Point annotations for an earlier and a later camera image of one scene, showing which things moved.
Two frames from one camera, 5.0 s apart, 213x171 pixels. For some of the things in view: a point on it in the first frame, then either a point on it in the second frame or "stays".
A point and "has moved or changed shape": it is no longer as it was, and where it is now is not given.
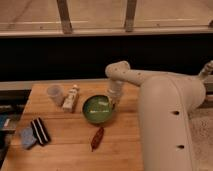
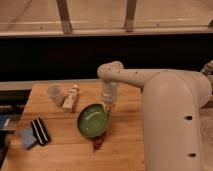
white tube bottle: [71, 99] stays
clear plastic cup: [57, 93] stays
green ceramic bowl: [98, 108] has moved or changed shape
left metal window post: [65, 17] stays
